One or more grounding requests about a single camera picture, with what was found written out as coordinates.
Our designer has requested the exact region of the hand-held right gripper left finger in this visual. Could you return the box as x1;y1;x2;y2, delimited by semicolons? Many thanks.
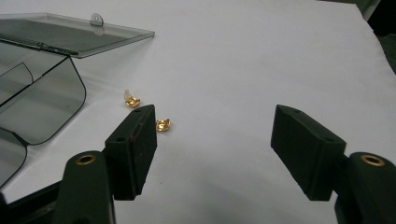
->
103;104;159;202

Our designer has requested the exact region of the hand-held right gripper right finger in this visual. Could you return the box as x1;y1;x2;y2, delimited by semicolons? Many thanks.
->
270;104;347;202

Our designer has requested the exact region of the gold candy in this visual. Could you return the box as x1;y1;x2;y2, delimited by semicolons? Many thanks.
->
123;89;141;109
155;118;172;133

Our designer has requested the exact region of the smoked clear acrylic box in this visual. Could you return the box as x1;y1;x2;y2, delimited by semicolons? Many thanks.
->
0;12;156;189

